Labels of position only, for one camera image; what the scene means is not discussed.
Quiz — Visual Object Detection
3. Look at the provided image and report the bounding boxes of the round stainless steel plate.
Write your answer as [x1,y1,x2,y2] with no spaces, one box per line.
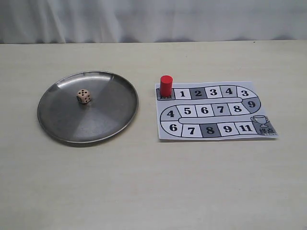
[37,71,139,145]

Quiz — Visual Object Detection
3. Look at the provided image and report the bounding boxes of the wooden die black pips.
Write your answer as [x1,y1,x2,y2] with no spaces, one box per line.
[76,89,91,104]

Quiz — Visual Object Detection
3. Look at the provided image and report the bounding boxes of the red cylinder game piece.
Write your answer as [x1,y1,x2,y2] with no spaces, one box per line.
[160,75,173,97]

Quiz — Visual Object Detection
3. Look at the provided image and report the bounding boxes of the paper number game board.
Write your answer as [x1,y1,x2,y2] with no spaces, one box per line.
[155,81,278,141]

